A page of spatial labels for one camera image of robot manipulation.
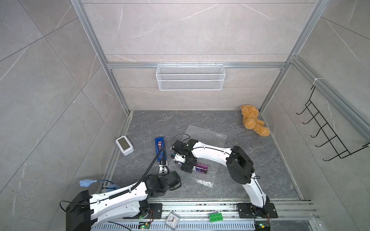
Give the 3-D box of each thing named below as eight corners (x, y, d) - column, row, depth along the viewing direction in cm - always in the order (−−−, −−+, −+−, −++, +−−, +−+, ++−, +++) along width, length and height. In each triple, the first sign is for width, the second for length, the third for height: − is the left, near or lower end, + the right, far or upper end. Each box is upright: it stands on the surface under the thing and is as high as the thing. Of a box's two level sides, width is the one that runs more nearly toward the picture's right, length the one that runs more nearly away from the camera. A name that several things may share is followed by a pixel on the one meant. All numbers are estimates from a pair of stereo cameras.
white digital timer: (125, 157, 95) (123, 154, 91) (116, 144, 102) (114, 140, 98) (136, 150, 99) (134, 146, 95) (127, 138, 105) (125, 134, 102)
